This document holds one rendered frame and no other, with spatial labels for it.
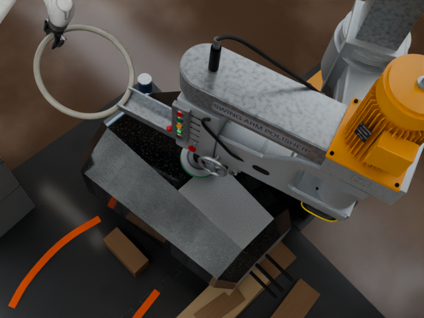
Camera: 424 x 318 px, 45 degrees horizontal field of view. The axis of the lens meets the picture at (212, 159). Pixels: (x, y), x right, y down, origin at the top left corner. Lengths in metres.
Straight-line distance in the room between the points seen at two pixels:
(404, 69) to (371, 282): 2.18
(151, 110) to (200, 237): 0.70
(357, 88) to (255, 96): 0.57
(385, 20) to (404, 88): 0.69
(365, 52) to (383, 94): 0.77
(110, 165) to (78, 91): 1.19
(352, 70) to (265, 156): 0.57
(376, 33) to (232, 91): 0.71
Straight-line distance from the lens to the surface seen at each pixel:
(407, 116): 1.58
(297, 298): 3.35
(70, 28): 2.68
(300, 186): 2.31
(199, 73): 1.97
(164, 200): 2.73
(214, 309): 3.13
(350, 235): 3.65
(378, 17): 2.25
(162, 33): 4.20
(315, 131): 1.92
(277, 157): 2.12
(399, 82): 1.61
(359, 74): 2.39
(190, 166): 2.67
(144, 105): 2.60
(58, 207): 3.55
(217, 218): 2.64
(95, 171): 2.95
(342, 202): 2.24
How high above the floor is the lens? 3.30
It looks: 65 degrees down
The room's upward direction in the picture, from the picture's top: 11 degrees clockwise
